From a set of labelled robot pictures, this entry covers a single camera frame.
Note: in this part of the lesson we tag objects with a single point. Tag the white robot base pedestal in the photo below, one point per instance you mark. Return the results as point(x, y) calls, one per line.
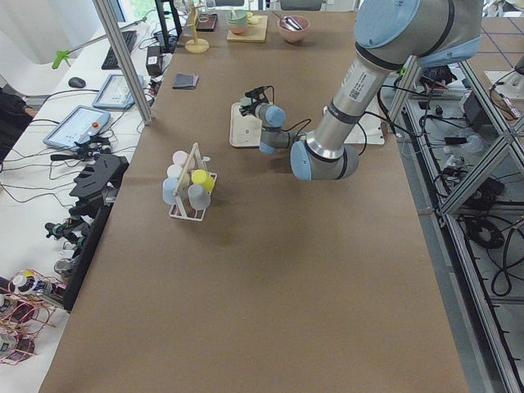
point(367, 130)

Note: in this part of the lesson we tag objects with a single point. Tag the black computer mouse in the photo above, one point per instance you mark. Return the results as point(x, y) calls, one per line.
point(76, 82)

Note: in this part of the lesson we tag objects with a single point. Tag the white wire cup rack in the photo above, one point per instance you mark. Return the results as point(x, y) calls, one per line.
point(182, 208)

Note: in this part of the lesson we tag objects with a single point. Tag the wooden cutting board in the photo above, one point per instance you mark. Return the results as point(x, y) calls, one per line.
point(255, 33)

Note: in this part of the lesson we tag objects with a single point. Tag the pink cup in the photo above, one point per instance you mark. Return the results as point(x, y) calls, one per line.
point(180, 158)

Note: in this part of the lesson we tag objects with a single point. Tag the cream white cup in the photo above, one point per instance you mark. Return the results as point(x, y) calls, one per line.
point(176, 171)

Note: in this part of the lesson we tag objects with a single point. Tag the green handled grabber tool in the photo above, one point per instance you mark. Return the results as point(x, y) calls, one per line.
point(64, 55)

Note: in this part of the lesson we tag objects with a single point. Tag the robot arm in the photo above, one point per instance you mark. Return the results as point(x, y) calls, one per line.
point(386, 33)

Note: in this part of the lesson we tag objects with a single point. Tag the pink bowl with ice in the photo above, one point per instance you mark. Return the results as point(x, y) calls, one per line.
point(290, 34)

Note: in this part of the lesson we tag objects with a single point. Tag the black small box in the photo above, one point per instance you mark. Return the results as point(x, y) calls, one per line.
point(154, 61)

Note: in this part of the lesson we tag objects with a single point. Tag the mint green cup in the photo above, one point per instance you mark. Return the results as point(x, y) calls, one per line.
point(245, 106)

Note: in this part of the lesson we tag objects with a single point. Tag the grey folded cloth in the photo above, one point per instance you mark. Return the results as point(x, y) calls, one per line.
point(185, 81)

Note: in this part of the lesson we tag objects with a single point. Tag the light blue cup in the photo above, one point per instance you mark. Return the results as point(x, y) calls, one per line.
point(168, 187)

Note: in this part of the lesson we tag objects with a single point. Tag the grey cup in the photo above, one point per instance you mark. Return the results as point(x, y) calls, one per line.
point(198, 198)

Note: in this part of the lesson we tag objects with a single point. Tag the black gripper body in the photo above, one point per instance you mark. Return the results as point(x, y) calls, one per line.
point(249, 108)

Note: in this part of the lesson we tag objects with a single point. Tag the metal ice scoop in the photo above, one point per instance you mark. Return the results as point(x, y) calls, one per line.
point(288, 22)

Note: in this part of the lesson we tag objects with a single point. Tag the yellow cup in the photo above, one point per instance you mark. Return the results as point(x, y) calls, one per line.
point(203, 178)

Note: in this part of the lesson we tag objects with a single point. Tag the wooden mug tree stand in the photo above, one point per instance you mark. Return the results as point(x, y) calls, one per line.
point(195, 44)

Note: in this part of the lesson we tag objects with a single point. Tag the wooden rack handle rod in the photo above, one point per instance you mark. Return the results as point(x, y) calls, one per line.
point(191, 164)

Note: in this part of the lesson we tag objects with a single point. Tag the teach pendant tablet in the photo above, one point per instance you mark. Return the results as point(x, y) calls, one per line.
point(78, 127)
point(114, 94)

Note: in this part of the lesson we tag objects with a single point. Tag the teach pendant tablet near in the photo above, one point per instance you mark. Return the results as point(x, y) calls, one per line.
point(78, 127)

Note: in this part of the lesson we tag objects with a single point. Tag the cream rabbit tray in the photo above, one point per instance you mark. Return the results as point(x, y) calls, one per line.
point(244, 131)

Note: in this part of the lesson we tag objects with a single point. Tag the stacked mint green bowls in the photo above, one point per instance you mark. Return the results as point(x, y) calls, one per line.
point(237, 21)

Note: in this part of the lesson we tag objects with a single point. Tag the aluminium frame post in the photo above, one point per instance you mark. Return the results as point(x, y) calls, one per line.
point(112, 29)

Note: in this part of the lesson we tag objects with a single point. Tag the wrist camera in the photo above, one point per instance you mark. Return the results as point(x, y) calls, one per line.
point(257, 95)

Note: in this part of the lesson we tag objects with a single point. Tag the teach pendant tablet far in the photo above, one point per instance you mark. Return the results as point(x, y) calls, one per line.
point(114, 94)

